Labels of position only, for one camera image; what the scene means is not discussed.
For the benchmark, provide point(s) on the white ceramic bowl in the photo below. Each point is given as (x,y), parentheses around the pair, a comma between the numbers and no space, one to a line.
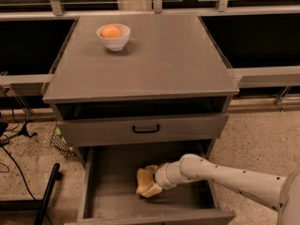
(115,44)

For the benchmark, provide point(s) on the grey open middle drawer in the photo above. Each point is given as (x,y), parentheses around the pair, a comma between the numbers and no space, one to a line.
(109,189)

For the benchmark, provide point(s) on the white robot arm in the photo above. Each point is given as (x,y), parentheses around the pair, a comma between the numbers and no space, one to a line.
(279,193)

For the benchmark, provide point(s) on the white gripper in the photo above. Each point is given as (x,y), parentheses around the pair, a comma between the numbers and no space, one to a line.
(163,175)

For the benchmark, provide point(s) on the metal rail bracket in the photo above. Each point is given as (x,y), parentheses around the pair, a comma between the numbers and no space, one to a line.
(280,96)

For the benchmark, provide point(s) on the yellow sponge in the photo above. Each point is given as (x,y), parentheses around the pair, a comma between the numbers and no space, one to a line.
(144,180)

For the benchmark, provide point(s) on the orange fruit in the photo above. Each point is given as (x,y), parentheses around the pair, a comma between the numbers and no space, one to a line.
(111,31)

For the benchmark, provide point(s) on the grey drawer cabinet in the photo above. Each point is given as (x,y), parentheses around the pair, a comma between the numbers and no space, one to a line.
(169,66)

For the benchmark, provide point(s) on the grey top drawer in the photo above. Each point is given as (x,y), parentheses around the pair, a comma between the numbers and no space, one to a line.
(114,131)

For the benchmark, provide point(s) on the black stand leg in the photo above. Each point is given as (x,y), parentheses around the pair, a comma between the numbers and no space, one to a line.
(47,195)

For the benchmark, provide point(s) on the black drawer handle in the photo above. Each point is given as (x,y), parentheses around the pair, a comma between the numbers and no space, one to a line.
(146,130)

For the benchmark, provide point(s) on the wire mesh basket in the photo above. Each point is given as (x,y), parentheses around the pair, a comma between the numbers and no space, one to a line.
(59,143)

